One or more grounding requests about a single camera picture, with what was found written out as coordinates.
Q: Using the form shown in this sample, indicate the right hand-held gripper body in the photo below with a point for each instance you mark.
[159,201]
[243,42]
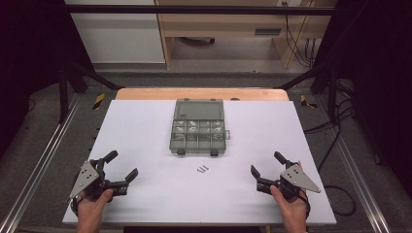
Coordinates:
[296,179]

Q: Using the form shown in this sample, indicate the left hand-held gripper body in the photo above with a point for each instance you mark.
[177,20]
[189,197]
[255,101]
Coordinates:
[86,176]

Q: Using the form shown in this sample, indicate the grey plastic compartment box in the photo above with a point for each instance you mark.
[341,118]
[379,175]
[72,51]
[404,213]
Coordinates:
[198,136]

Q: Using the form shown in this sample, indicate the person's right hand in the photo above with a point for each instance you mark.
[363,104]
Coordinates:
[290,208]

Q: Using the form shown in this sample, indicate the person's left hand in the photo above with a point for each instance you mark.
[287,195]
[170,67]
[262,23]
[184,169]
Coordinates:
[92,208]

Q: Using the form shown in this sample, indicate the white board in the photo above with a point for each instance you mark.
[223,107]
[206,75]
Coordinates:
[155,194]

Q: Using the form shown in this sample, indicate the yellow black tape strip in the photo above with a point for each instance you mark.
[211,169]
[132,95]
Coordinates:
[99,101]
[306,102]

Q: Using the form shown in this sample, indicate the wooden table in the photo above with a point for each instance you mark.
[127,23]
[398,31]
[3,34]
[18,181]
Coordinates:
[145,93]

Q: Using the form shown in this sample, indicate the assorted small metal parts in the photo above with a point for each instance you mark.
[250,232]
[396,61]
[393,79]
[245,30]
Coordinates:
[193,129]

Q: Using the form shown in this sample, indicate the white cabinet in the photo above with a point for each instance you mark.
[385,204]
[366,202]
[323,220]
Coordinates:
[123,39]

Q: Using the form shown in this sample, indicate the dark curtain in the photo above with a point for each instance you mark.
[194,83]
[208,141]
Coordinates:
[29,58]
[379,81]

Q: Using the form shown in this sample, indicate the light wooden desk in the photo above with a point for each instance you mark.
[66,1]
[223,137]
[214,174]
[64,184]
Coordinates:
[226,24]

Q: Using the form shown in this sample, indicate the aluminium floor rail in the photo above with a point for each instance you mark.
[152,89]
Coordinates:
[45,155]
[359,168]

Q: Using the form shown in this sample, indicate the black frame post with brace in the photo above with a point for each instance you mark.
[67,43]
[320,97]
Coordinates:
[332,97]
[63,97]

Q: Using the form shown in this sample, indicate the black horizontal frame bar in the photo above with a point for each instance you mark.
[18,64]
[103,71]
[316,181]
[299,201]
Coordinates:
[194,9]

